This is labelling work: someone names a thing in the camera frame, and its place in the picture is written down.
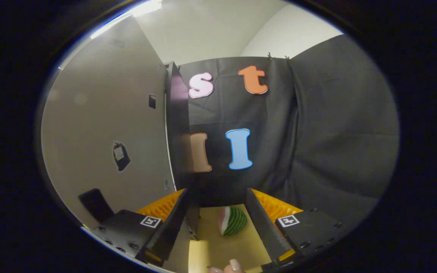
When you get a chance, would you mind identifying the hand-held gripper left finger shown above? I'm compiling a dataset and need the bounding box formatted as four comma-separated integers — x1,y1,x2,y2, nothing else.
84,188,189,268

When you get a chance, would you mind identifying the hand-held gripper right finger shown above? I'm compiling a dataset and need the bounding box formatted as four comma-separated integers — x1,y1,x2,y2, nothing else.
246,188,352,271

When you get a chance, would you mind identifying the black door handle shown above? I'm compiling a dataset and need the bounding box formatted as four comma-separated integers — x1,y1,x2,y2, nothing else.
78,188,115,224

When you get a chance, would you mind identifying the grey shoe cabinet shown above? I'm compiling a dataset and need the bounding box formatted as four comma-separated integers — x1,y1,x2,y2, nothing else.
165,62,201,241

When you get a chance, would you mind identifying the white shoe cabinet door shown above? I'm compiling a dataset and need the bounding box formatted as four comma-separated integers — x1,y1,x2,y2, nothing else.
41,15,175,232

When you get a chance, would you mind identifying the toy watermelon slice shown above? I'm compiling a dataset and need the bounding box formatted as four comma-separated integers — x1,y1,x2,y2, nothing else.
218,206,248,237

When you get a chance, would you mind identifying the black backdrop cloth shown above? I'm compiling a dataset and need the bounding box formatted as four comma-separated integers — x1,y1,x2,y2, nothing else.
179,34,400,228

